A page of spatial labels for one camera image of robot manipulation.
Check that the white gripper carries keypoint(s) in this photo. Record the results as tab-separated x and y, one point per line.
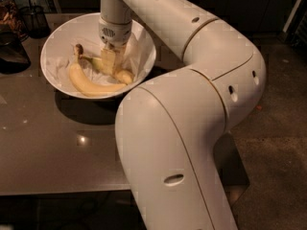
115	33

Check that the banana with green stem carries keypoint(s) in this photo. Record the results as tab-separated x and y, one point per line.
126	75

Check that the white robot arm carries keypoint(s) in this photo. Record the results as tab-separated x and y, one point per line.
166	128

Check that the white bowl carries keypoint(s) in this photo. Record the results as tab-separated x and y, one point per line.
60	39

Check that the yellow banana at bowl front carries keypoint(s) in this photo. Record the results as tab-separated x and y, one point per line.
83	83

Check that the white paper bowl liner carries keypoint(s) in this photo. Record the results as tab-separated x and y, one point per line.
57	64

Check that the dark glass bowl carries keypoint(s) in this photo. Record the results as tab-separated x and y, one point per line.
13	57

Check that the black mesh pen cup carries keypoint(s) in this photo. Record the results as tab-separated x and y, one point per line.
35	21

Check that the brown snack jar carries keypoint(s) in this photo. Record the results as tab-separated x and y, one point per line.
9	16

